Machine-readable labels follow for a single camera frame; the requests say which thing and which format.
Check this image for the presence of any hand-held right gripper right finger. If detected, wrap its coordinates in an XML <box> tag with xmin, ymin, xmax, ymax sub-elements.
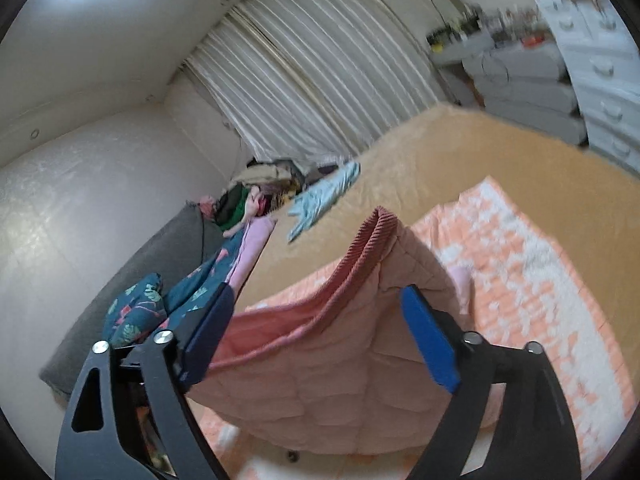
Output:
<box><xmin>400</xmin><ymin>285</ymin><xmax>583</xmax><ymax>480</ymax></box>

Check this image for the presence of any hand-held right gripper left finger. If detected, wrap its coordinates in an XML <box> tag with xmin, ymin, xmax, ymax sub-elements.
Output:
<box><xmin>54</xmin><ymin>282</ymin><xmax>236</xmax><ymax>480</ymax></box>

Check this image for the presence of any pink quilted jacket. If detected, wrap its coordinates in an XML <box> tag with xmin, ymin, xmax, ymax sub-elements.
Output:
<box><xmin>187</xmin><ymin>206</ymin><xmax>501</xmax><ymax>456</ymax></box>

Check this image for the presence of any pile of mixed clothes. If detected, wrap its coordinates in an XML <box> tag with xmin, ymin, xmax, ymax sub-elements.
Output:
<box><xmin>200</xmin><ymin>157</ymin><xmax>351</xmax><ymax>238</ymax></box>

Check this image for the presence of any blue pink floral quilt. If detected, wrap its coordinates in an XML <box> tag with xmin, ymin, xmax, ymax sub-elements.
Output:
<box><xmin>102</xmin><ymin>217</ymin><xmax>276</xmax><ymax>348</ymax></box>

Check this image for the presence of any grey headboard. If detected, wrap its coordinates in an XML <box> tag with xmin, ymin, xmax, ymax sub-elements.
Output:
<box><xmin>39</xmin><ymin>202</ymin><xmax>226</xmax><ymax>401</ymax></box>

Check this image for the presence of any orange checkered blanket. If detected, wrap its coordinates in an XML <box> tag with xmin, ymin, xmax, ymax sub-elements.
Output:
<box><xmin>200</xmin><ymin>175</ymin><xmax>631</xmax><ymax>480</ymax></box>

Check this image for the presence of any light blue cloth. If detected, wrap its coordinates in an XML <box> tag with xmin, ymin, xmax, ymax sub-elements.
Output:
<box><xmin>286</xmin><ymin>160</ymin><xmax>362</xmax><ymax>243</ymax></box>

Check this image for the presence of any tan bed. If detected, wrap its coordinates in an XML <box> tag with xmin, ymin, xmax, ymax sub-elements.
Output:
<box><xmin>232</xmin><ymin>102</ymin><xmax>640</xmax><ymax>311</ymax></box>

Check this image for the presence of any grey desk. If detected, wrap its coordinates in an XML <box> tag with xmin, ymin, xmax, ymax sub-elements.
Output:
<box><xmin>430</xmin><ymin>35</ymin><xmax>588</xmax><ymax>146</ymax></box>

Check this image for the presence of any white pleated curtain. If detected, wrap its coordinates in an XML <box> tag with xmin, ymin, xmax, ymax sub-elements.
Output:
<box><xmin>182</xmin><ymin>0</ymin><xmax>451</xmax><ymax>161</ymax></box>

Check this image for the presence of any white drawer cabinet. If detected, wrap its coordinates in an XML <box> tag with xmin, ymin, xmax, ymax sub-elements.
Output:
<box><xmin>535</xmin><ymin>0</ymin><xmax>640</xmax><ymax>176</ymax></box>

